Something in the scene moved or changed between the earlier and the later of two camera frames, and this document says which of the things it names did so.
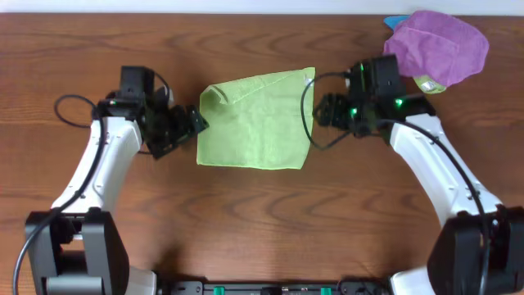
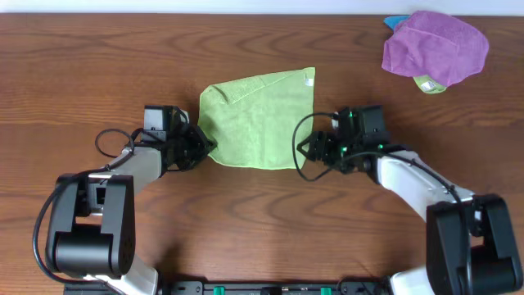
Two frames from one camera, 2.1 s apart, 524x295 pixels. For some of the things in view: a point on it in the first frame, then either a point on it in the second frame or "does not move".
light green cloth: [256, 122] does not move
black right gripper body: [350, 115] → [341, 152]
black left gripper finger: [194, 114] → [208, 143]
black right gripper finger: [327, 103] → [317, 142]
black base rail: [275, 287] does not move
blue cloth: [394, 20] does not move
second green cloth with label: [429, 85] does not move
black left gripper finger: [200, 124] → [209, 146]
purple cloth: [438, 46] does not move
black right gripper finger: [323, 116] → [317, 151]
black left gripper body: [176, 129] → [190, 146]
